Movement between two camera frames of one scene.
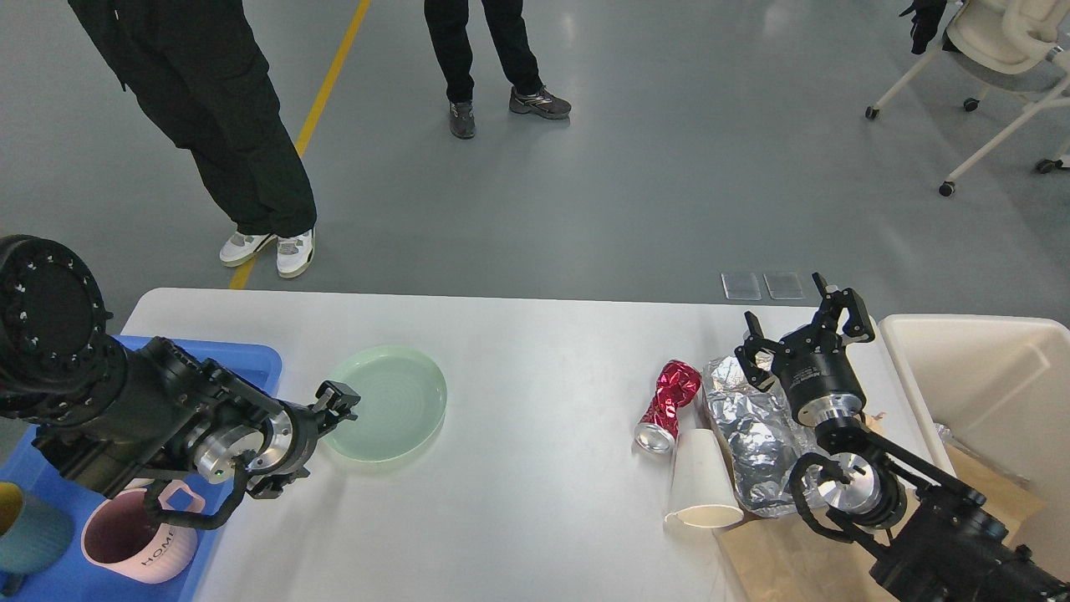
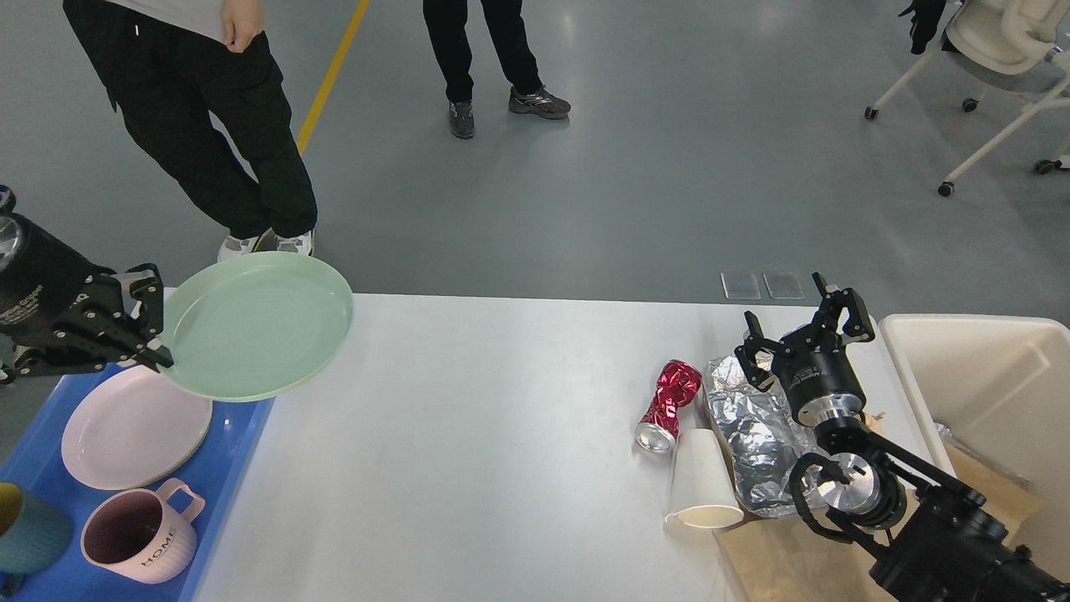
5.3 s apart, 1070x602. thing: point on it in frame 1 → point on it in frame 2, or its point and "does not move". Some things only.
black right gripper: x=820 y=376 does not move
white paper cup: x=703 y=494 does not move
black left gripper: x=274 y=446 → x=38 y=276
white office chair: x=1021 y=46 does not move
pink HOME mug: x=120 y=534 does not move
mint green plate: x=403 y=400 → x=251 y=325
